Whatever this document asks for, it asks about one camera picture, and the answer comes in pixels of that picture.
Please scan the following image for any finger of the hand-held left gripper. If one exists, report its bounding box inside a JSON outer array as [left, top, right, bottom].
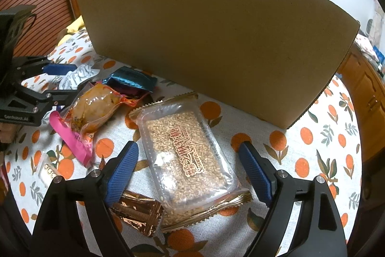
[[18, 82, 92, 109], [13, 56, 77, 80]]

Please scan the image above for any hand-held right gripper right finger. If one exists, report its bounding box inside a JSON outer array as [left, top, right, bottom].
[[239, 141, 346, 257]]

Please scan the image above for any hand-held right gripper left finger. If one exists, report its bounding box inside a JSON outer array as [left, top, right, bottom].
[[32, 141, 139, 257]]

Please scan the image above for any silver foil snack packet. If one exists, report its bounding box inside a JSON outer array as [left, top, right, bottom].
[[58, 62, 100, 90]]

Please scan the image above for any clear sesame candy packet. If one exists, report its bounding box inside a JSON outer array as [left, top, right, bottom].
[[129, 91, 253, 233]]

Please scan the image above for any brown cardboard box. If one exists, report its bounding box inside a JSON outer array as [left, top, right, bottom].
[[75, 0, 361, 129]]

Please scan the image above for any clear orange-edged snack packet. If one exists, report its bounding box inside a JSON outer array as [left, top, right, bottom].
[[62, 83, 149, 134]]

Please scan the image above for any bronze foil snack packet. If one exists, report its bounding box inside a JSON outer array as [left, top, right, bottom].
[[110, 190, 164, 236]]

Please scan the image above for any yellow plush toy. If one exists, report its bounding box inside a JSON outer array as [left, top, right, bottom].
[[57, 15, 88, 47]]

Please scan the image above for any pink snack packet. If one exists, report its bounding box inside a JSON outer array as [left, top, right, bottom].
[[49, 111, 94, 167]]

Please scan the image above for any orange fruit print tablecloth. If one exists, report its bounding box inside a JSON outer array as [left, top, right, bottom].
[[0, 30, 361, 257]]

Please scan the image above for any teal foil snack packet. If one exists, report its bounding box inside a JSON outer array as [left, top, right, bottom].
[[102, 67, 157, 92]]

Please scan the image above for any small clear gold-label packet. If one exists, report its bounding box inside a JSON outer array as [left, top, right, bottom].
[[38, 152, 62, 188]]

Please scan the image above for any wooden sideboard cabinet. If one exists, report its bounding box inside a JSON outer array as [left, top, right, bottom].
[[340, 46, 385, 155]]

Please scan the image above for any folded floral cloth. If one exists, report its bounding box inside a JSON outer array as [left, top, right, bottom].
[[353, 33, 380, 62]]

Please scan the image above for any blue box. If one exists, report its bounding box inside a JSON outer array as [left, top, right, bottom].
[[374, 46, 385, 64]]

